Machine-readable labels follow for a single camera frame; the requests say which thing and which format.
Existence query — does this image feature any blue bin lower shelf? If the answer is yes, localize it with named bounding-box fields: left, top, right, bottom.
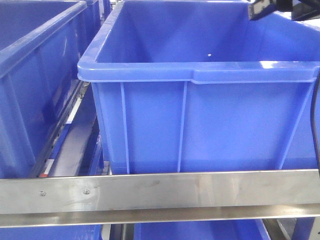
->
left=133, top=219, right=270, bottom=240

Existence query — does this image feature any blue bin lower left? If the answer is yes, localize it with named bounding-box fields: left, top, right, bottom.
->
left=0, top=225, right=103, bottom=240

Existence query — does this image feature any blue plastic bin right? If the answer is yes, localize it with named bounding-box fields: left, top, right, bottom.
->
left=78, top=0, right=320, bottom=175

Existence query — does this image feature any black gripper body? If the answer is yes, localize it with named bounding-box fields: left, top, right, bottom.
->
left=275, top=0, right=320, bottom=22

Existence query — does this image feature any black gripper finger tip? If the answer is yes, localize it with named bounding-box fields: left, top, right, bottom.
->
left=248, top=0, right=279, bottom=20

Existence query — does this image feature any steel shelf front beam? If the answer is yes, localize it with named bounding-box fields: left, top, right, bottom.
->
left=0, top=169, right=320, bottom=228

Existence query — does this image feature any blue plastic bin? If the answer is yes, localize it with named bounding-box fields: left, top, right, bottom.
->
left=78, top=0, right=320, bottom=175
left=0, top=0, right=101, bottom=179

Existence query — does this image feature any blue plastic bin left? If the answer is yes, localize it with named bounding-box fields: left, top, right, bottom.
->
left=0, top=0, right=101, bottom=179

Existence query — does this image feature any white roller conveyor rail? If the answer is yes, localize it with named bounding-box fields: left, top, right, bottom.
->
left=28, top=82, right=100, bottom=178

